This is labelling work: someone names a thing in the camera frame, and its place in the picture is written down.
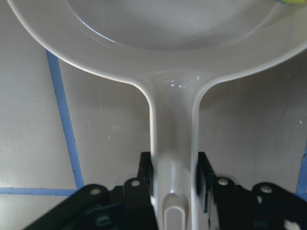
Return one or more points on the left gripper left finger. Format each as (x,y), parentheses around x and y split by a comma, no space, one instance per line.
(138,210)

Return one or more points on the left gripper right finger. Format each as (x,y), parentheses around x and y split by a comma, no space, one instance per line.
(217,195)

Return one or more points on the white plastic dustpan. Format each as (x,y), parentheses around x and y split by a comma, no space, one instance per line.
(173,51)

